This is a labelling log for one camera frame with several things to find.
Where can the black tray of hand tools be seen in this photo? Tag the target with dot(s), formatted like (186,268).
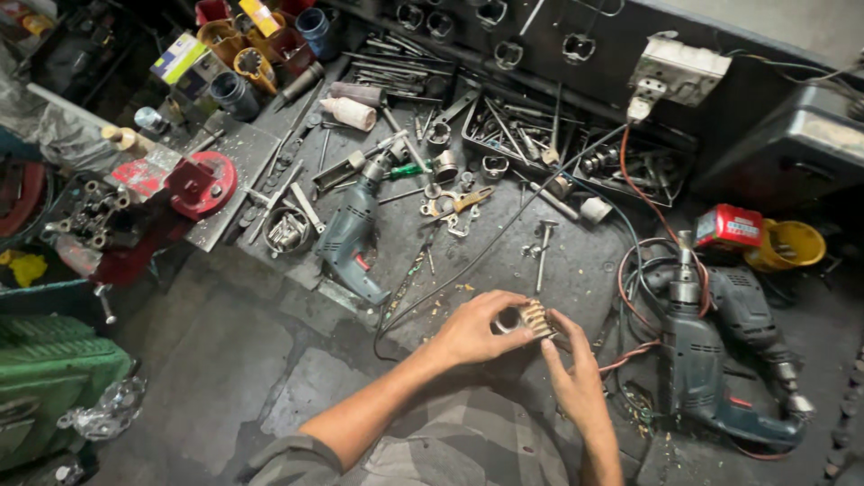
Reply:
(516,128)

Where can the dark grey electric drill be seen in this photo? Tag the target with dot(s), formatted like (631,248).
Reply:
(749,310)

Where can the black plastic cup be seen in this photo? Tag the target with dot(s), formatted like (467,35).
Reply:
(235,94)

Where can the grey plastic tube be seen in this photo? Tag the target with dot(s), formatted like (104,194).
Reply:
(354,93)

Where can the metal punch rod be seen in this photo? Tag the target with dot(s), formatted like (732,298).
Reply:
(553,200)

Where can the red cardboard box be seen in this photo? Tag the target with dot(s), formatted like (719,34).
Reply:
(729,226)

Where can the white power socket box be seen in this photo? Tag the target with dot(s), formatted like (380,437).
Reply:
(678,71)

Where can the yellow plastic cup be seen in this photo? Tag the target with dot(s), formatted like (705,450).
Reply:
(255,69)

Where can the red bench vise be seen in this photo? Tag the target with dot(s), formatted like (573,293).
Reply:
(196,182)

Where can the yellow and white carton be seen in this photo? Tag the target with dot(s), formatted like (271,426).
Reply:
(179,57)

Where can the blue plastic cup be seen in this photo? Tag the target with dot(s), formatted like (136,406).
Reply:
(314,28)

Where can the person's right hand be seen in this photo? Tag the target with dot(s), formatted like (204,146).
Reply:
(580,385)

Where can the black plastic case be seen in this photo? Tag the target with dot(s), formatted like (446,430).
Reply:
(790,145)

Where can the blue-grey electric drill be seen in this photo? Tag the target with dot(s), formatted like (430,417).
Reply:
(351,233)
(698,364)

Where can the yellow plastic bowl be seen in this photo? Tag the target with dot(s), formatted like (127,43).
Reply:
(790,246)

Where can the metal engine valve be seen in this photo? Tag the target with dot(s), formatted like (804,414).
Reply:
(543,253)

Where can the pile of metal rods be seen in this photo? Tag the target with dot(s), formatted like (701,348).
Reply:
(398,67)

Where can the yellow cloth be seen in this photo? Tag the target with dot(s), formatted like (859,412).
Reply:
(27,268)

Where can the hanging metal piston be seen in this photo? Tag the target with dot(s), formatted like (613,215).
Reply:
(410,16)
(492,12)
(579,48)
(508,55)
(440,24)

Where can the red plastic cup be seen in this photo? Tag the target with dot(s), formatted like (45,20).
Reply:
(289,48)

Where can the white plastic bottle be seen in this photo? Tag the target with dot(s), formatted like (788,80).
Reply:
(349,113)

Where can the green machine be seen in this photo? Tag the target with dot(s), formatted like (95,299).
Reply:
(47,378)

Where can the finned metal engine cylinder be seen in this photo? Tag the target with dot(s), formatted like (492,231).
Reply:
(533,318)

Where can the white cylinder piece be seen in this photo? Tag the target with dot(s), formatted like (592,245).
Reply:
(596,210)

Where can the black tray of metal parts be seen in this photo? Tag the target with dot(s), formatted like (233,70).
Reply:
(638,165)

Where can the metal bowl of parts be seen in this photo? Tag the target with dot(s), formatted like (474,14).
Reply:
(287,231)

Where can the clear crumpled plastic wrap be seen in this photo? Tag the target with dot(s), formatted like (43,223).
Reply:
(104,408)

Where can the person's left hand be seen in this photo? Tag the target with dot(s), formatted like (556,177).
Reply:
(466,334)

